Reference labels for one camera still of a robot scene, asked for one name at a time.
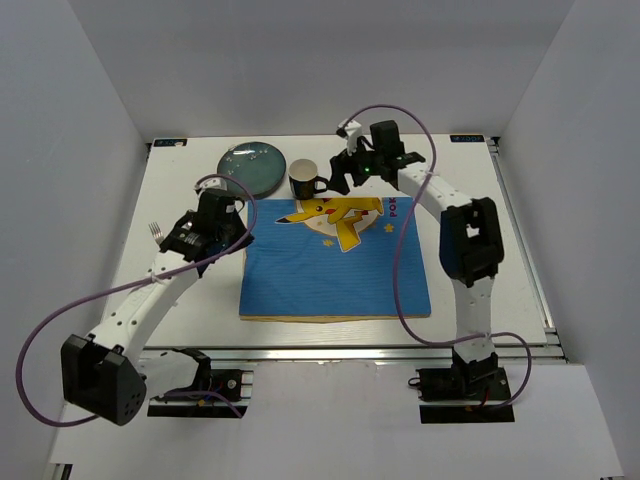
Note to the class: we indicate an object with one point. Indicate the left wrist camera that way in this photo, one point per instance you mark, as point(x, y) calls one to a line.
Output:
point(211, 186)

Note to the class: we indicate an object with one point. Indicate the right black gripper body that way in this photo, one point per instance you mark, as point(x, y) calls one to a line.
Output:
point(362, 165)

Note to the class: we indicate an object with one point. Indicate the right table corner sticker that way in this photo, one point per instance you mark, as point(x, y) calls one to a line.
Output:
point(467, 138)

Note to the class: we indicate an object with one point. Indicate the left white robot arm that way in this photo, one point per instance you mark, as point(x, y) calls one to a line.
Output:
point(106, 372)

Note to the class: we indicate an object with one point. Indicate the left table corner sticker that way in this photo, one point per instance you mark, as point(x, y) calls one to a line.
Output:
point(169, 142)

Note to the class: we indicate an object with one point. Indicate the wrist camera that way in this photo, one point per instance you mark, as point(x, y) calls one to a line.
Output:
point(211, 186)
point(350, 131)

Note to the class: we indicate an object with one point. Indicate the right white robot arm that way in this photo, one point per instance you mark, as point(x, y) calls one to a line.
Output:
point(470, 250)

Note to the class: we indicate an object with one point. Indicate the teal ceramic plate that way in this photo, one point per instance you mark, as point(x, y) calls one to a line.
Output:
point(259, 166)

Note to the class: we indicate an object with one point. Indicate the aluminium table rail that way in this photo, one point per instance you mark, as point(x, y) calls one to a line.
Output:
point(548, 352)

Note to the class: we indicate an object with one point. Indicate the table corner sticker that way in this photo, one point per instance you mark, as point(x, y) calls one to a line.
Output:
point(169, 142)
point(467, 138)

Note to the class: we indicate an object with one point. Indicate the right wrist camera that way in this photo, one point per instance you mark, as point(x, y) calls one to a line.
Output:
point(350, 131)

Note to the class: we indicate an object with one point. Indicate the blue Pikachu placemat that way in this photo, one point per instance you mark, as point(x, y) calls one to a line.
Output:
point(333, 259)

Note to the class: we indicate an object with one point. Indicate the silver fork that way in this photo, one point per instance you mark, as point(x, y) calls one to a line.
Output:
point(156, 233)

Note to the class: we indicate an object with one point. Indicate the dark blue mug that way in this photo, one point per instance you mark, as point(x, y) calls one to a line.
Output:
point(304, 180)

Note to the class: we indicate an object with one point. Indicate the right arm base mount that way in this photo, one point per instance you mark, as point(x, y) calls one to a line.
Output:
point(442, 400)

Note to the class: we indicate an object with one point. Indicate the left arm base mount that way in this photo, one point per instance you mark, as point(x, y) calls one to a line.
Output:
point(186, 383)

